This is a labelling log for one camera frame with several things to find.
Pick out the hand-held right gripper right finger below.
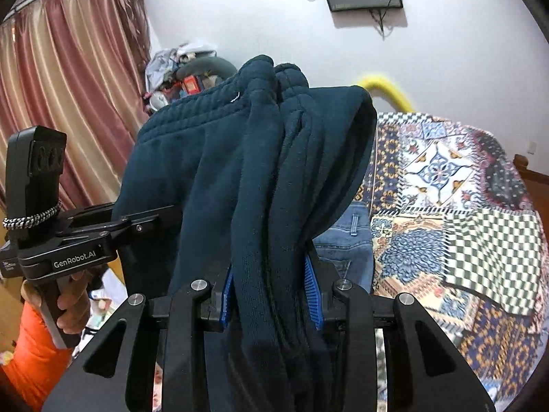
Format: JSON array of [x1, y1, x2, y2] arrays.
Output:
[[302, 251, 498, 412]]

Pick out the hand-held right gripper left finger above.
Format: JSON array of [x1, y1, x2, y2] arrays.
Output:
[[43, 266, 234, 412]]

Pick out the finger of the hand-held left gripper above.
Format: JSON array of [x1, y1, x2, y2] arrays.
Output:
[[109, 204, 183, 245]]

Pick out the dark teal pants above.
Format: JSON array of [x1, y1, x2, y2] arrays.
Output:
[[116, 55, 378, 412]]

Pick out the person's left hand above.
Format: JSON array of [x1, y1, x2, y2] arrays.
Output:
[[21, 264, 92, 335]]

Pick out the blue jeans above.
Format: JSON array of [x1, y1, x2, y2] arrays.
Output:
[[313, 199, 374, 295]]

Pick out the pink striped curtain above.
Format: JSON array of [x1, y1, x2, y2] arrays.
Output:
[[0, 0, 152, 241]]

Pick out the orange packet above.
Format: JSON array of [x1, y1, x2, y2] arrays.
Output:
[[180, 75, 204, 97]]

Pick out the white plastic bag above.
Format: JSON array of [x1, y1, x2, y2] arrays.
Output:
[[145, 42, 219, 95]]

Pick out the patchwork bed quilt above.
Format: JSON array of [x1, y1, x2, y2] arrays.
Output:
[[356, 112, 543, 412]]

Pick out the yellow foam tube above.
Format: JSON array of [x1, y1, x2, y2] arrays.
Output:
[[358, 74, 419, 114]]

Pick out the brown wooden furniture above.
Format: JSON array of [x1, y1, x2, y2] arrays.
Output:
[[512, 154, 549, 207]]

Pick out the grey padded handle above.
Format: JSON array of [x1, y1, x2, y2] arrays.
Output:
[[177, 57, 237, 83]]

